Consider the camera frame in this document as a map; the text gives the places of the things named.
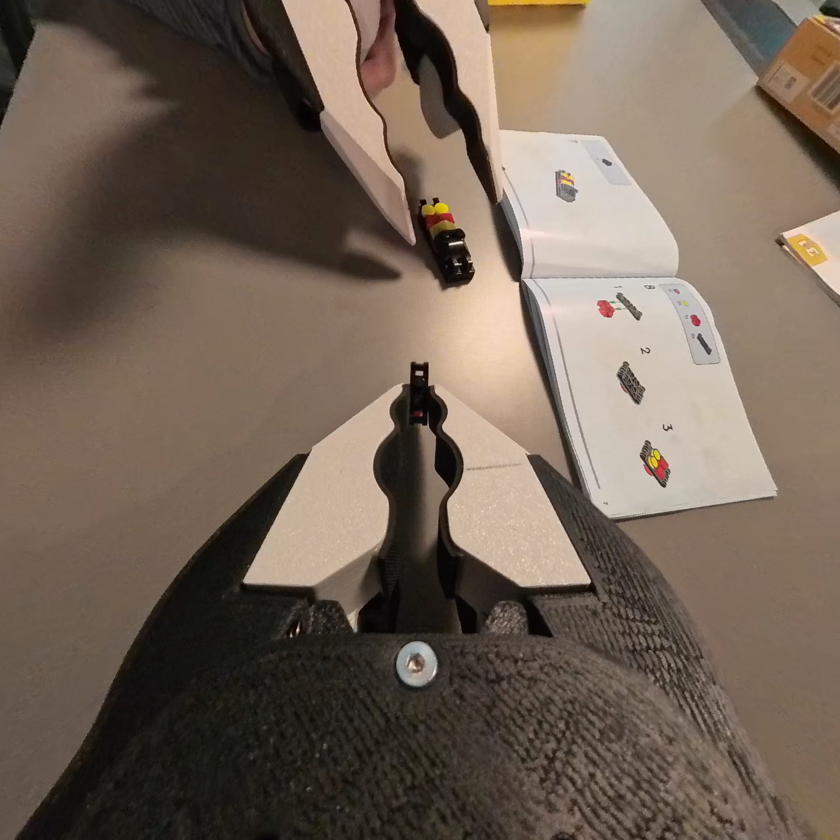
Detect black long lego plate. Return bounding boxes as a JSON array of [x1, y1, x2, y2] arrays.
[[408, 361, 432, 427]]

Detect colourful printed leaflet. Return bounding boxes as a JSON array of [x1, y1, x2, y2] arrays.
[[777, 210, 840, 296]]

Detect yellow cardboard toy box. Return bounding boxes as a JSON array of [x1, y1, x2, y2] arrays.
[[758, 16, 840, 152]]

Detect person's left hand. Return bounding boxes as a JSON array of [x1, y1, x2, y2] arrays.
[[356, 28, 404, 91]]

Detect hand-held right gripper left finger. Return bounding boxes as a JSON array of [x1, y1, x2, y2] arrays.
[[241, 384, 413, 634]]

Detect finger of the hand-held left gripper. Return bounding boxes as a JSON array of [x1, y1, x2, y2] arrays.
[[392, 0, 504, 202], [281, 0, 417, 246]]

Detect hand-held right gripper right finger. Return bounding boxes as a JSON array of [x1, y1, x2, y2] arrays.
[[427, 386, 593, 634]]

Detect instruction booklet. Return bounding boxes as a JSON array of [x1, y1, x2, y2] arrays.
[[499, 130, 778, 521]]

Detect black red yellow lego assembly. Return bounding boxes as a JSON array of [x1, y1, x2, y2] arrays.
[[420, 197, 476, 284]]

